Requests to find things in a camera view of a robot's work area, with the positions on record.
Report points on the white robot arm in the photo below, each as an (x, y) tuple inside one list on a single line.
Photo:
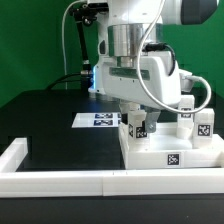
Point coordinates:
[(134, 64)]

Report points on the white square table top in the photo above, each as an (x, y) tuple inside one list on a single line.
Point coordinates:
[(163, 150)]

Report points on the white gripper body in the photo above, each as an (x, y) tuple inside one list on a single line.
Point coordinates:
[(123, 83)]

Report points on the white U-shaped obstacle fence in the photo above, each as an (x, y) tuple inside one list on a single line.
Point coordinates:
[(102, 183)]

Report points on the white fiducial marker sheet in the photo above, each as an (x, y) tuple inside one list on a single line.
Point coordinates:
[(96, 120)]

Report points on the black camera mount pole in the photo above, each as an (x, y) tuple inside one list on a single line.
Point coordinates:
[(86, 15)]

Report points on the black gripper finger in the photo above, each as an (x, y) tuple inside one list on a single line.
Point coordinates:
[(124, 115), (151, 120)]

